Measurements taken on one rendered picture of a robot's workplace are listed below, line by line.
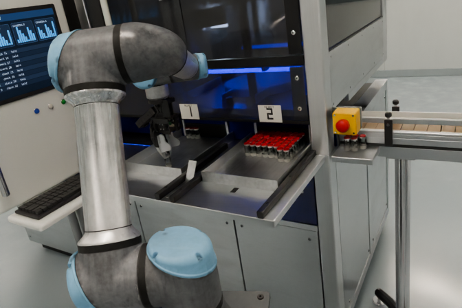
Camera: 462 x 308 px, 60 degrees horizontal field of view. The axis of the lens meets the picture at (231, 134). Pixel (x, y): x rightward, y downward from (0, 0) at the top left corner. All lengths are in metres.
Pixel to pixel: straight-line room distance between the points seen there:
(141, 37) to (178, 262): 0.41
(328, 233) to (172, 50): 0.93
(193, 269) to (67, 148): 1.13
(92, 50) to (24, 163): 0.94
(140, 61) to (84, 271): 0.39
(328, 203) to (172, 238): 0.77
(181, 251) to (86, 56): 0.39
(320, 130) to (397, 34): 4.64
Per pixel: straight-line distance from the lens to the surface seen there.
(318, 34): 1.22
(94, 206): 0.77
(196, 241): 0.74
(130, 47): 0.76
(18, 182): 1.66
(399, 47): 5.91
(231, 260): 1.79
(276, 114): 1.34
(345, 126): 1.23
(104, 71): 0.78
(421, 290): 2.17
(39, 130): 1.68
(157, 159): 1.50
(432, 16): 5.81
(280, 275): 1.70
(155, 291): 0.75
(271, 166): 1.29
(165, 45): 0.79
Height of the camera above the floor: 1.42
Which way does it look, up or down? 20 degrees down
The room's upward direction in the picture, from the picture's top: 9 degrees counter-clockwise
